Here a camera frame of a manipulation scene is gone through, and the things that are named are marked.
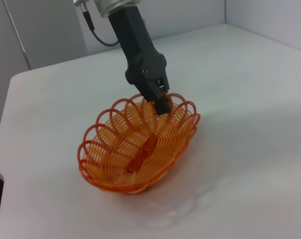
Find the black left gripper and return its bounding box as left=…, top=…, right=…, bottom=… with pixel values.
left=108, top=6, right=171, bottom=116

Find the orange plastic woven basket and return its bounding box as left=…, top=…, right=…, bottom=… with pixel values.
left=77, top=92, right=201, bottom=195

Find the grey metal pole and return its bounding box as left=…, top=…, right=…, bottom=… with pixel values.
left=4, top=0, right=33, bottom=70

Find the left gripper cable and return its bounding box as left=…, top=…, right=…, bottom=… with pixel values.
left=82, top=2, right=120, bottom=47

